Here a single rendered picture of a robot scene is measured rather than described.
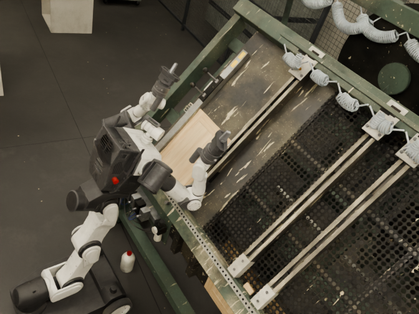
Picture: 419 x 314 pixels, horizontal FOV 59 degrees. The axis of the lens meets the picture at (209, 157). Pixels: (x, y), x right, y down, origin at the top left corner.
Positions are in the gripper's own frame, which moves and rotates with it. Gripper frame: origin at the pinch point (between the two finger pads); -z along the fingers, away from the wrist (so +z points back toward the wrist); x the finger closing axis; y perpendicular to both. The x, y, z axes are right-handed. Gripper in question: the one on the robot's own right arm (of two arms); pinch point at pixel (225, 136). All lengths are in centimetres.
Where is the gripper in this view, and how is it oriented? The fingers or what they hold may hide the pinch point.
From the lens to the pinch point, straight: 167.7
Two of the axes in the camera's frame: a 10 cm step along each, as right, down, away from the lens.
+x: 0.3, -7.7, 6.3
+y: 8.9, 3.1, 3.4
